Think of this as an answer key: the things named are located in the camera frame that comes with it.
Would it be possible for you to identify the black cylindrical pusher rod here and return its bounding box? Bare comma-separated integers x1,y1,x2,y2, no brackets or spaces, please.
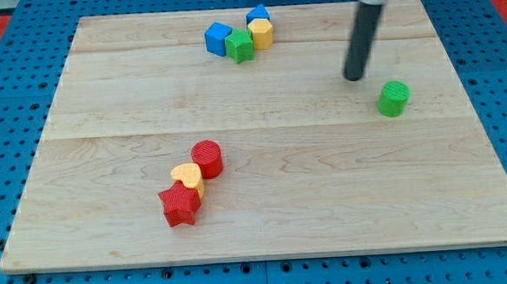
343,3,383,81

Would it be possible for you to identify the yellow hexagon block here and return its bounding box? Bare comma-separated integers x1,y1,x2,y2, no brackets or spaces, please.
247,18,274,50

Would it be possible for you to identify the green star block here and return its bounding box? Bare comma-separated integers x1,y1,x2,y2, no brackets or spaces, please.
225,28,254,63

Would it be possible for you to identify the red star block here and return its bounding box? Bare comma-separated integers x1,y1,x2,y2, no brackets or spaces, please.
158,182,201,228

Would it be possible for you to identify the green cylinder block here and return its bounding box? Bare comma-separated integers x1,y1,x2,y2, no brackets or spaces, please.
377,81,411,117

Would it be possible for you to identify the blue triangle block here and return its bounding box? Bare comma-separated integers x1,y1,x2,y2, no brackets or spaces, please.
245,4,271,26

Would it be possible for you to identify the blue cube block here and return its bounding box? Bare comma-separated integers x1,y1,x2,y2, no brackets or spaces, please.
203,22,233,56

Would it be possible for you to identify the wooden board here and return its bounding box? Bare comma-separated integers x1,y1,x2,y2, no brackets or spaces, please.
0,0,507,274

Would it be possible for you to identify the red cylinder block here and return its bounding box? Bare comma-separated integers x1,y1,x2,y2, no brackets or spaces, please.
191,140,224,179

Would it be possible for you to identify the yellow heart block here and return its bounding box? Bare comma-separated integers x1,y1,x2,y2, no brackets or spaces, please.
171,162,206,199

